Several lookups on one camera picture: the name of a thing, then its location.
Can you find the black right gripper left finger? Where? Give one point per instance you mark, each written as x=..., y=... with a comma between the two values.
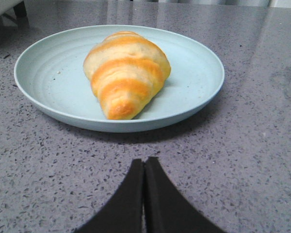
x=123, y=211

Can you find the light green round plate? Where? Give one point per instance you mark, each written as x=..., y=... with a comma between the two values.
x=50, y=74

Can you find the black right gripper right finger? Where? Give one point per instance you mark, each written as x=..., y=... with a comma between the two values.
x=166, y=210

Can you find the golden croissant bread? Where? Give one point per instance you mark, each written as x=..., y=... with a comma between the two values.
x=125, y=71

